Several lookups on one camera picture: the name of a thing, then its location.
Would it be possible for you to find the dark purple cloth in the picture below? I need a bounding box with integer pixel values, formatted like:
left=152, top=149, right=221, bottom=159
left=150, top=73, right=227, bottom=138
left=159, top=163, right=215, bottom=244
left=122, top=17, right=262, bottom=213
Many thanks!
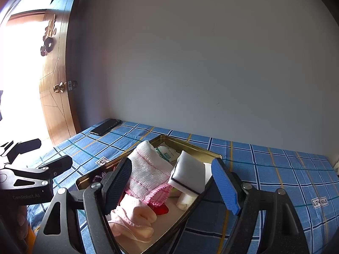
left=91, top=172, right=108, bottom=184

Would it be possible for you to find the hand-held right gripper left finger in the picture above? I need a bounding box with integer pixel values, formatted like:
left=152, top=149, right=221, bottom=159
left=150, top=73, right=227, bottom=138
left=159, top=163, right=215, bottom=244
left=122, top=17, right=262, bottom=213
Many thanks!
left=34, top=158, right=132, bottom=254

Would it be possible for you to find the black smartphone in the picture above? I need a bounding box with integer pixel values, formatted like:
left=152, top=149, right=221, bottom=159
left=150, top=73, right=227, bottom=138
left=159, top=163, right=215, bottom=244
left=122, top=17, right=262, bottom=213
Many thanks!
left=89, top=119, right=122, bottom=136

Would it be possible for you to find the cotton swab bag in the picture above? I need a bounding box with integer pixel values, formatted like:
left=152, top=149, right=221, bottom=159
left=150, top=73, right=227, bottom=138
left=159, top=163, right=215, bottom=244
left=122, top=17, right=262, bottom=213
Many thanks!
left=154, top=145, right=181, bottom=164

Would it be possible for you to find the gold metal tin box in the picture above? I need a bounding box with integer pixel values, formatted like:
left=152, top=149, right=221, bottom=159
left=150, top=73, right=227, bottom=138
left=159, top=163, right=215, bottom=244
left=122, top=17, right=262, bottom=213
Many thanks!
left=75, top=134, right=222, bottom=254

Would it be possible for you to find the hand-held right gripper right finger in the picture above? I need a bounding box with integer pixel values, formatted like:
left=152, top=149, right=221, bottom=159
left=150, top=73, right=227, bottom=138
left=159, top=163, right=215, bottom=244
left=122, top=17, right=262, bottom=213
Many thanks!
left=211, top=158, right=310, bottom=254

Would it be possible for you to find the red fabric pouch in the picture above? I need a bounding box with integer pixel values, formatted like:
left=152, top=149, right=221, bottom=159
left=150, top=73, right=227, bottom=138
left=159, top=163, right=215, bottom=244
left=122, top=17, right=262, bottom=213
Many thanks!
left=154, top=204, right=170, bottom=215

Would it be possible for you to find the white gauze cloth pink edge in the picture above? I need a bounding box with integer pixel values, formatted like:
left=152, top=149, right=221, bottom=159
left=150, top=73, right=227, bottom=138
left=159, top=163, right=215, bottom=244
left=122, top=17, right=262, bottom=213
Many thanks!
left=124, top=140, right=175, bottom=207

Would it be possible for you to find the gold door ornament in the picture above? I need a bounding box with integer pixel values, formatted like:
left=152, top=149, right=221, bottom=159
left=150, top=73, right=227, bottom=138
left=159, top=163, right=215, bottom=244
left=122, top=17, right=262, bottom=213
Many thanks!
left=40, top=14, right=57, bottom=57

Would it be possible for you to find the person's left hand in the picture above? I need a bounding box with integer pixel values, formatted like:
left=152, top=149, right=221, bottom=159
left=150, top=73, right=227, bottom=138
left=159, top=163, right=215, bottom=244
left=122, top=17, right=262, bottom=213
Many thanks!
left=14, top=205, right=33, bottom=246

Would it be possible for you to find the white sponge block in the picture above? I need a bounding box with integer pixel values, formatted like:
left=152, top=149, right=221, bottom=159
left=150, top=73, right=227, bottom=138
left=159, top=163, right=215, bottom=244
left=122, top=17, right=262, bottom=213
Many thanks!
left=168, top=150, right=206, bottom=197

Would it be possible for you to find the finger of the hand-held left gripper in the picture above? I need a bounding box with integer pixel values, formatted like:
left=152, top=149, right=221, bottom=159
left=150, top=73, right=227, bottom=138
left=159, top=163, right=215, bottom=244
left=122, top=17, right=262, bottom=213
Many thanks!
left=40, top=156, right=73, bottom=178
left=5, top=138, right=42, bottom=164

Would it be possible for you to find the blue plaid bed sheet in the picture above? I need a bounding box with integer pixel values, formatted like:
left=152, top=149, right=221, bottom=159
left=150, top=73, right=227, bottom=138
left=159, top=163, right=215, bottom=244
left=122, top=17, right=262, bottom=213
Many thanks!
left=26, top=118, right=339, bottom=254

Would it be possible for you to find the wooden door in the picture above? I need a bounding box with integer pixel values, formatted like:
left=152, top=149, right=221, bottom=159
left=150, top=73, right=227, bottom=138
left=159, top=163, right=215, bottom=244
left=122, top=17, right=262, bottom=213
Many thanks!
left=0, top=0, right=89, bottom=146

